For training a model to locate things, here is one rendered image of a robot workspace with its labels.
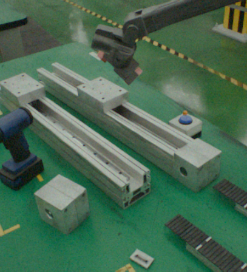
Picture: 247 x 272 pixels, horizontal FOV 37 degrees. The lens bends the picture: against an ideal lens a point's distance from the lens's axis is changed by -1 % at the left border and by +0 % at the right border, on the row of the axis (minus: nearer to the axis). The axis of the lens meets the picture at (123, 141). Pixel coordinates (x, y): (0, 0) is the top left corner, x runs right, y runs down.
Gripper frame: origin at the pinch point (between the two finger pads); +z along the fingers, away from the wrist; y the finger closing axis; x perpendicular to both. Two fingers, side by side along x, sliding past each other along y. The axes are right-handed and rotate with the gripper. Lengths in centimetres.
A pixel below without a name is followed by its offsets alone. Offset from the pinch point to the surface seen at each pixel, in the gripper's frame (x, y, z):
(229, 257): 28, -53, -36
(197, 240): 29, -47, -31
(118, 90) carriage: 3.1, -4.7, 5.1
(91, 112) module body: 13.6, -2.7, 12.2
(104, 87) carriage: 4.8, 0.2, 8.3
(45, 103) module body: 22.6, 11.8, 14.3
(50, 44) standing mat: -73, 114, 273
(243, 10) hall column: -222, -14, 208
